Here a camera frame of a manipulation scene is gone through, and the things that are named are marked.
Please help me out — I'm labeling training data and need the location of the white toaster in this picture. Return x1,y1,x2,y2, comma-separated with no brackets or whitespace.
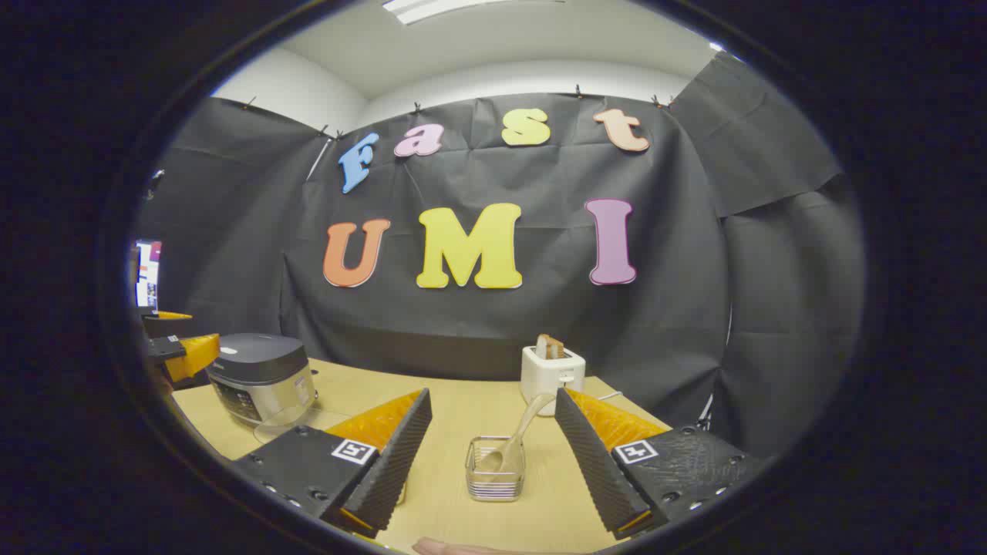
520,345,587,418

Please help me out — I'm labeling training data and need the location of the clear tray of rice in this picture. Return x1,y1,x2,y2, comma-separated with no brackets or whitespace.
253,397,355,445

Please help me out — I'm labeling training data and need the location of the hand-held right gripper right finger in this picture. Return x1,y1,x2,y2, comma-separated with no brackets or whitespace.
554,387,764,540

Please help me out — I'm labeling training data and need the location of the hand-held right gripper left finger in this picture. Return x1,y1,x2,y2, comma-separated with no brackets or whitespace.
231,388,433,539

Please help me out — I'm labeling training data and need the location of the black silver rice cooker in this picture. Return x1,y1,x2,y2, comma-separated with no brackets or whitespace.
206,333,318,429

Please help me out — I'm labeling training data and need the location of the black backdrop cloth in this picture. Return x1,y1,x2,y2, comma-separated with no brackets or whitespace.
131,52,868,463

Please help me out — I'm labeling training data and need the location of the wooden spoon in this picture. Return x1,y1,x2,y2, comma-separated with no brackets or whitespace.
478,392,558,475

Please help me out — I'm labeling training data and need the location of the computer monitor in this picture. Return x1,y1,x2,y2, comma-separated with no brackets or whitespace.
133,240,163,311

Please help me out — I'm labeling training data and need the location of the wire chopstick holder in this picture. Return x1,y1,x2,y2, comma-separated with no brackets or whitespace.
465,436,527,503

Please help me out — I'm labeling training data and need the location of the ceiling light panel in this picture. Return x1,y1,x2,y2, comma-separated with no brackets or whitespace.
382,0,568,25

